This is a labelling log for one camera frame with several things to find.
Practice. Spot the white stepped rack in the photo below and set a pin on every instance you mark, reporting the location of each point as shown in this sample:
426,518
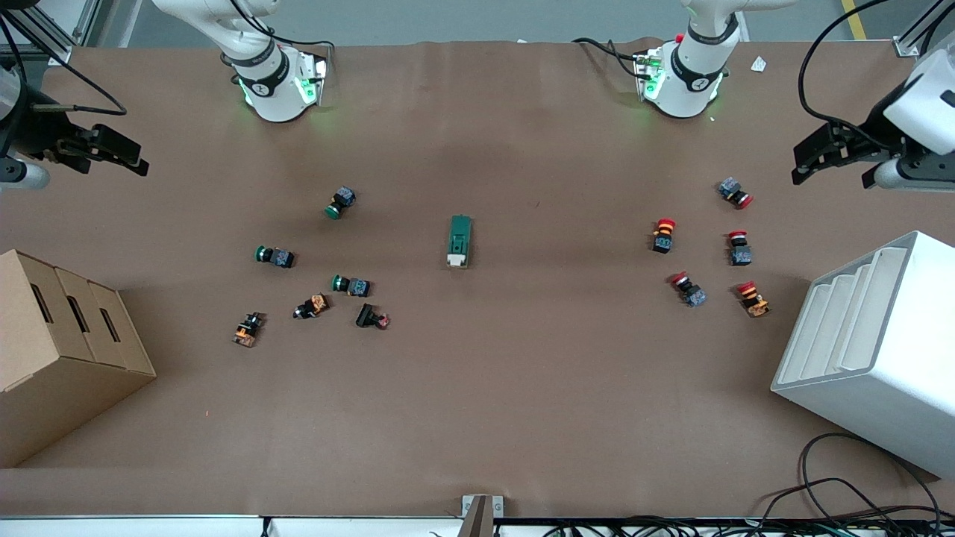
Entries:
880,350

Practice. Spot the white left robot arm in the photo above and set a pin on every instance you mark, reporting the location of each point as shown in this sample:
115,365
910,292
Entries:
690,74

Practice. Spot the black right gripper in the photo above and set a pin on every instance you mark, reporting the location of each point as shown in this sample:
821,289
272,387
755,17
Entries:
36,130

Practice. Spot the black pink push button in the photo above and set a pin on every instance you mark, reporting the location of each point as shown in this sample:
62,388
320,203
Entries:
371,316

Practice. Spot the brown paper table mat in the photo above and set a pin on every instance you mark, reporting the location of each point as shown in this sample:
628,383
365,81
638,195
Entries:
522,388

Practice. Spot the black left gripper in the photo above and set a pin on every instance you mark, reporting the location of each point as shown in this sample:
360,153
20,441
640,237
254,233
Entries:
870,137

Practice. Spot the white table edge strip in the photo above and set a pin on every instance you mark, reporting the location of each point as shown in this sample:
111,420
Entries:
149,527

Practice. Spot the brown cardboard box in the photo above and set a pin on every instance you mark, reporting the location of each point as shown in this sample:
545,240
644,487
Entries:
60,358

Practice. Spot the white paper scrap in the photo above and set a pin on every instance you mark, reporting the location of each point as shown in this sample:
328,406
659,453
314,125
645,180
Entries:
759,64

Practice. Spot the green push button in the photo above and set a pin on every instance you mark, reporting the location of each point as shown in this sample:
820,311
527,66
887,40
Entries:
341,202
351,285
274,256

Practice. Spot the black orange push button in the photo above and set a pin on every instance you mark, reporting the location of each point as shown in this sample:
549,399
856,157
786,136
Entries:
248,329
312,306

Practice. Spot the red emergency stop button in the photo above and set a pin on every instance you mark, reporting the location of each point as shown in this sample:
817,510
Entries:
735,192
739,248
753,298
663,235
688,289

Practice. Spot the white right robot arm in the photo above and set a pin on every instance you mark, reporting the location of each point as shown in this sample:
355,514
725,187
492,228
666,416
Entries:
276,82

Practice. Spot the green load switch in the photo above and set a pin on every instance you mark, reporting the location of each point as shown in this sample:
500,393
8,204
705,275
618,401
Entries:
459,241

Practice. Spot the grey metal bracket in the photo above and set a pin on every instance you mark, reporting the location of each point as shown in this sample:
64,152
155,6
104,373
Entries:
482,514

